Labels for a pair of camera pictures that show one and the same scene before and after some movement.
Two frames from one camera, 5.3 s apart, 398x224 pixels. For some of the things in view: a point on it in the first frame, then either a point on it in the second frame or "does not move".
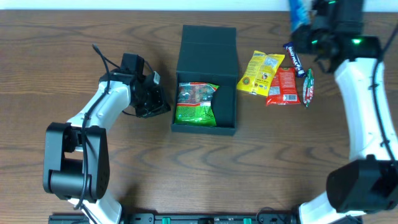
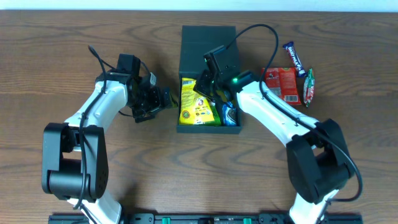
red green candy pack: x=308 y=88 does not move
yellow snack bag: x=259 y=73 → x=195 y=109
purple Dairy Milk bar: x=293 y=55 does not move
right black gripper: x=302 y=38 → x=208 y=86
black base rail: x=185 y=219 does not move
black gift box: x=205 y=99 does not move
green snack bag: x=194 y=104 → x=217 y=121
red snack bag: x=284 y=89 does not move
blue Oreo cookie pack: x=300 y=13 → x=229 y=114
